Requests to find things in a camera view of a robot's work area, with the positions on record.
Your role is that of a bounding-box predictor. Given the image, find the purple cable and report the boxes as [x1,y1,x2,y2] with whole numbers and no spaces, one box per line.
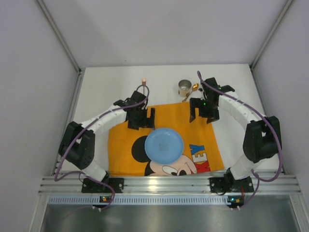
[54,84,150,209]
[197,71,283,210]

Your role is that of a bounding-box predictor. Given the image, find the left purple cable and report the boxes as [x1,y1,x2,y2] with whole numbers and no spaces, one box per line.
[54,84,150,209]

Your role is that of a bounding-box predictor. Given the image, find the orange Mickey Mouse cloth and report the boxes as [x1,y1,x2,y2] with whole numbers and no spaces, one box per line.
[108,102,224,176]

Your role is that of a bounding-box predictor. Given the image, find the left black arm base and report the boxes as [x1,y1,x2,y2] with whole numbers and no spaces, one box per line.
[81,177,124,193]

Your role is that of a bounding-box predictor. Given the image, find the copper fork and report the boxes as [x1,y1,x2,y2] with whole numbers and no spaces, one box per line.
[142,78,146,94]

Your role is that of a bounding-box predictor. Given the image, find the small metal cup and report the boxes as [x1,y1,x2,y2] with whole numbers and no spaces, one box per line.
[178,79,192,97]

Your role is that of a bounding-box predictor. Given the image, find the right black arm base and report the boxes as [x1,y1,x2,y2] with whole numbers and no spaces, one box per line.
[209,168,254,195]

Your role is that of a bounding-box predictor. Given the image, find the perforated cable duct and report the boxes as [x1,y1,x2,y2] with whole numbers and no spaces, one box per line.
[48,195,244,206]

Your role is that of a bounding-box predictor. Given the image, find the copper spoon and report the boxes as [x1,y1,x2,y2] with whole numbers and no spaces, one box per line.
[182,83,199,102]

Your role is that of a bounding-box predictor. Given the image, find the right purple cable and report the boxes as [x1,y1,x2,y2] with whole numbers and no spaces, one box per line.
[197,71,283,210]

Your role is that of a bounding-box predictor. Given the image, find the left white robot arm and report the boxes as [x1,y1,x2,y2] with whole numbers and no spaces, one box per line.
[55,90,155,184]

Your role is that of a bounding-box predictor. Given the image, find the aluminium mounting rail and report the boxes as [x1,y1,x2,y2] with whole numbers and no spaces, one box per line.
[39,170,301,195]

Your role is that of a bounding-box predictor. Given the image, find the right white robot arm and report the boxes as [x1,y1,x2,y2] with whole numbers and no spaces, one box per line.
[189,77,283,182]

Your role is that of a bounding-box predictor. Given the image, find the blue plastic plate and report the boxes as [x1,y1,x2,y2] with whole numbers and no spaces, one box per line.
[144,128,184,165]

